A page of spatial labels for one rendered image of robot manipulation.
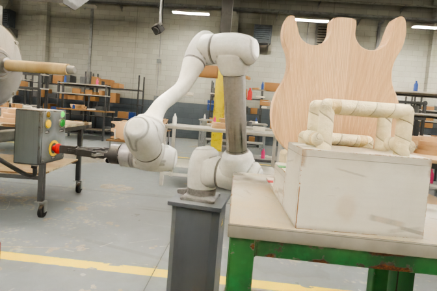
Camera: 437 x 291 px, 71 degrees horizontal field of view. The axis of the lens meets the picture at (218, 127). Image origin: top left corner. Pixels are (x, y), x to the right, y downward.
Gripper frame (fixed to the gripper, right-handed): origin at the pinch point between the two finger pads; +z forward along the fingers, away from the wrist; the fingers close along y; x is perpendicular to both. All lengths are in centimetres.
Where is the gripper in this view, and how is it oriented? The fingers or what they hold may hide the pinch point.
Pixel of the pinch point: (69, 149)
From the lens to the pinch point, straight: 129.3
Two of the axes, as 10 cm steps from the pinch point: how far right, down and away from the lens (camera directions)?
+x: 0.8, -10.0, -0.5
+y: 0.7, -0.5, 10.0
